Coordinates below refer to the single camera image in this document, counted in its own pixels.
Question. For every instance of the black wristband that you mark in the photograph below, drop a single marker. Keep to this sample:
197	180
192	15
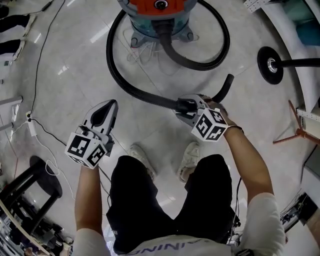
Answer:
237	128

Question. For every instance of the round beige table black base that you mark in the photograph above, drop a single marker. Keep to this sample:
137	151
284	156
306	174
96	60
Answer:
47	180

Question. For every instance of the person's right forearm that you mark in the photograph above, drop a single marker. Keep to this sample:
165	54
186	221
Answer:
252	170

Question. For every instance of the grey metal cabinet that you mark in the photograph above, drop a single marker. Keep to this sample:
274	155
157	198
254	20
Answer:
313	165

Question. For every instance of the person's left white shoe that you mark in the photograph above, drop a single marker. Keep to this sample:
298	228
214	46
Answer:
140	156

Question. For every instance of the person's right white shoe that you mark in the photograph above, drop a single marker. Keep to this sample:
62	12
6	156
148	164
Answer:
190	160

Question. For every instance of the person's white shirt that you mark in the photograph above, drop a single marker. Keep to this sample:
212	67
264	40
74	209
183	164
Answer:
262	225

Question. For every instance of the white rectangular desk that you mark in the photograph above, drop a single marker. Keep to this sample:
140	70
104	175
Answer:
12	100

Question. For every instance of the black pole stand round base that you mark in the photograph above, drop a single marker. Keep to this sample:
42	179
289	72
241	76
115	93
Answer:
271	65

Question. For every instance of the long white power strip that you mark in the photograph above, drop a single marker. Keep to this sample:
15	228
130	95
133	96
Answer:
32	128

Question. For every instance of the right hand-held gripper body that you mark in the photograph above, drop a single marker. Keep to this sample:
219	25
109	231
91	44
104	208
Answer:
210	125

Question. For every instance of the person's left forearm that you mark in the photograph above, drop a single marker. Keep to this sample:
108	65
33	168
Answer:
87	197

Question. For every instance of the person's right hand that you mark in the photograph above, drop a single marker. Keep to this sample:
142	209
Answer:
222	108

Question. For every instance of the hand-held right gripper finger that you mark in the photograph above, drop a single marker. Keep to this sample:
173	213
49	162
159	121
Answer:
195	97
190	119

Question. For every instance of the person's black shorts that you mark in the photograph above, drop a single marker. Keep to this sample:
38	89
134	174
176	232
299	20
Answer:
140	195

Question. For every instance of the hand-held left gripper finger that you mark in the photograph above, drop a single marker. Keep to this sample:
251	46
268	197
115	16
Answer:
113	121
87	117

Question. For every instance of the white curved shelving unit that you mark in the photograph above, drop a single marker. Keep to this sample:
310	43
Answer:
305	82

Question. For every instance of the red tripod stand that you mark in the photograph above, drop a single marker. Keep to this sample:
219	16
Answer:
298	131

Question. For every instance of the person's white shoe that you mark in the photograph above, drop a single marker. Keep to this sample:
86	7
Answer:
190	160
140	156

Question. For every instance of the teal roll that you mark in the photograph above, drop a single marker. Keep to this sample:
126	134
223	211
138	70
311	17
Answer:
308	35

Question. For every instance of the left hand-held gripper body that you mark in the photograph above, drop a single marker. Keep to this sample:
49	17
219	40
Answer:
80	147

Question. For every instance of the white perforated metal strip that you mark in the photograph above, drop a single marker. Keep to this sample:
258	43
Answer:
253	5

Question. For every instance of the red and teal vacuum cleaner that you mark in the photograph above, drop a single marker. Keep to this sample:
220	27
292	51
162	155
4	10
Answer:
142	23

